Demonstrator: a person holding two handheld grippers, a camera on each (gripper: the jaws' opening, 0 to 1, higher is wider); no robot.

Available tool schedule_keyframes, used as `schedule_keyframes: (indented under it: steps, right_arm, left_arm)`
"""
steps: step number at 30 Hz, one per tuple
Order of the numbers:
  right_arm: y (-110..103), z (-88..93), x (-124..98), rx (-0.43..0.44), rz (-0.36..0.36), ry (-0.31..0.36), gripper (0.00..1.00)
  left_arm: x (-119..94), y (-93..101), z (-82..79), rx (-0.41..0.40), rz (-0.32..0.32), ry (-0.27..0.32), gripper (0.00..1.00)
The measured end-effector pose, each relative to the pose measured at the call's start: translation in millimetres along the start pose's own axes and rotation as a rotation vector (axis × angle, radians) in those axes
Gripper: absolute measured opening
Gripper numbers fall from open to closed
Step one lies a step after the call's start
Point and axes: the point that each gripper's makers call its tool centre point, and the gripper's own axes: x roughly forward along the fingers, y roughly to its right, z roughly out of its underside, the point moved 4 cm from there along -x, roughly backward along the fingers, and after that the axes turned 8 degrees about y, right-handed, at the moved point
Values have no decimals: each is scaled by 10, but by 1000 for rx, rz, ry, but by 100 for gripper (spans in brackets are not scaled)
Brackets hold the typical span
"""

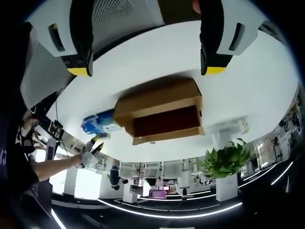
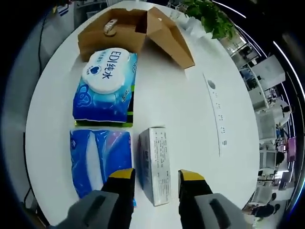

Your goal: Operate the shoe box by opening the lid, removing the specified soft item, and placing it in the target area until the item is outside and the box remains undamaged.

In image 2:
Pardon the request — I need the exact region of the black cable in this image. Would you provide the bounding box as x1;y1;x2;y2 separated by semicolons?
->
37;16;50;71

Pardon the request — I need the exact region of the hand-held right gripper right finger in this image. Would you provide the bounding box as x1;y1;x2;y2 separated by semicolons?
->
178;169;246;229

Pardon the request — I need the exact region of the purple lit monitor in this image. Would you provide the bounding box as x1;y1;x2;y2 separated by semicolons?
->
287;137;297;156

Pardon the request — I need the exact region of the small grey printed carton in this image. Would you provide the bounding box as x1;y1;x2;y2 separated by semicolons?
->
139;126;173;207

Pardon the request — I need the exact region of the blue white wet wipes pack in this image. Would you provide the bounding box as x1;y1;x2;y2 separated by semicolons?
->
72;47;139;124

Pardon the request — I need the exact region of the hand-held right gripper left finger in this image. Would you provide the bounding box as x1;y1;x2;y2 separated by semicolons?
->
66;167;136;229

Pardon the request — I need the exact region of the blue soft tissue pack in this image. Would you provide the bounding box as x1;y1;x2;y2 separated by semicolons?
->
69;128;138;207

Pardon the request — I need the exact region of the long curved ceiling light strip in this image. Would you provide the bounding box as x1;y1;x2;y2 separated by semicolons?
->
273;40;305;96

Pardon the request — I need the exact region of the green potted plant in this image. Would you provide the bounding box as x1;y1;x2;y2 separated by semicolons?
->
181;0;235;40

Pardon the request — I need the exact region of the brown cardboard shoe box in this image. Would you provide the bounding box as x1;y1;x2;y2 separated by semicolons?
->
78;6;196;70

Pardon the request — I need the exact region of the white tube with red label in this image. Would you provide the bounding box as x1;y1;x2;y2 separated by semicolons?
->
103;20;118;31

